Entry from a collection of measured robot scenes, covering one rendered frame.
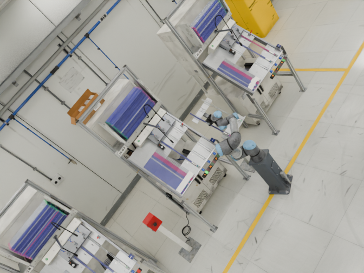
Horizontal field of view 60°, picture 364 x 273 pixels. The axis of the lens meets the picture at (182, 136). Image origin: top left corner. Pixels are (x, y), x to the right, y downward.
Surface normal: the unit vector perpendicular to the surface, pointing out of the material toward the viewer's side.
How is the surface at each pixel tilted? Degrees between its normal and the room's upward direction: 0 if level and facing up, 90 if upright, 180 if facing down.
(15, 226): 90
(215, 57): 44
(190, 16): 90
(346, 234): 0
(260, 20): 90
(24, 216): 90
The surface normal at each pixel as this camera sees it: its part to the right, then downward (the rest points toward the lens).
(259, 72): -0.01, -0.31
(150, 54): 0.58, 0.17
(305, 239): -0.58, -0.60
